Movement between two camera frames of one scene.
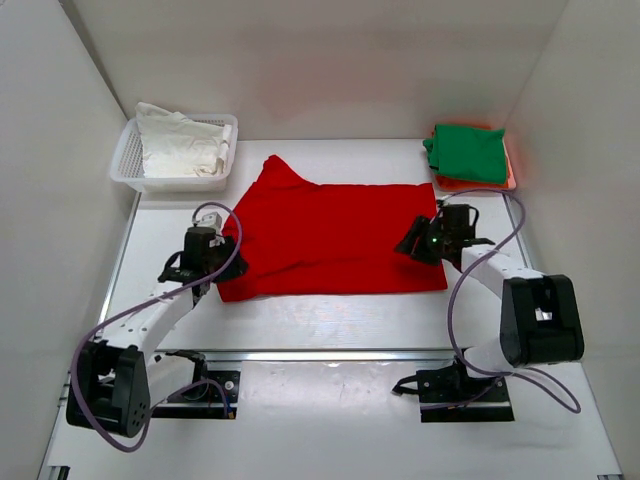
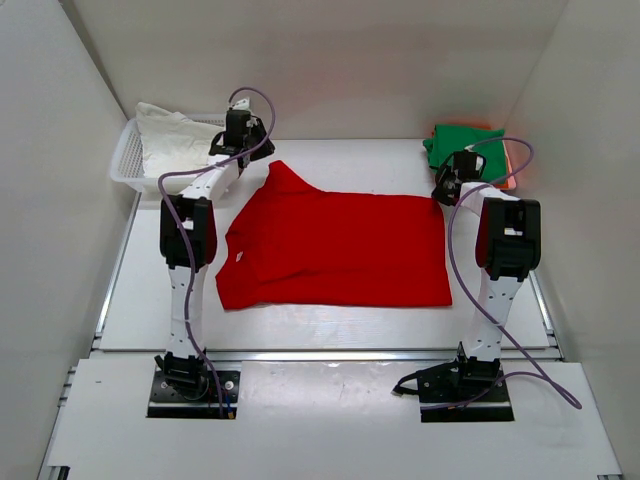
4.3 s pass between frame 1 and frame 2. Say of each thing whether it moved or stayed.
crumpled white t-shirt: stayed
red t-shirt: moved
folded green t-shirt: stayed
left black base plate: stayed
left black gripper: moved
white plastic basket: stayed
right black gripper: moved
